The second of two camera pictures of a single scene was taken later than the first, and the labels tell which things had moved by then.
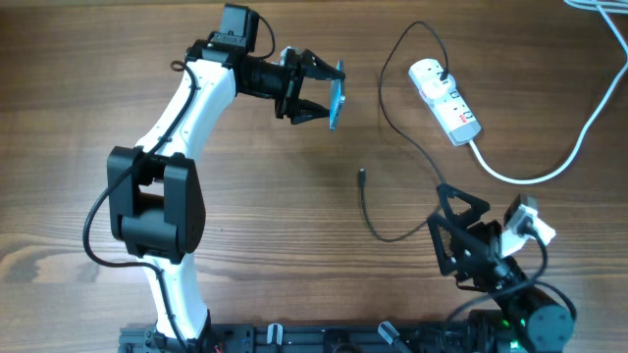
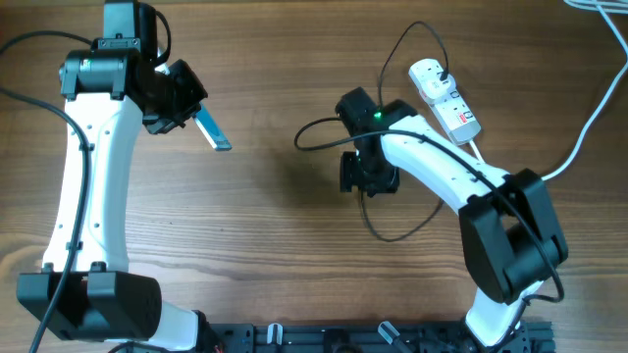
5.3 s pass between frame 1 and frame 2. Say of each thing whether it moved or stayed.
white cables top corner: stayed
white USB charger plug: stayed
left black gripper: moved
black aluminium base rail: stayed
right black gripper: moved
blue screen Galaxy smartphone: moved
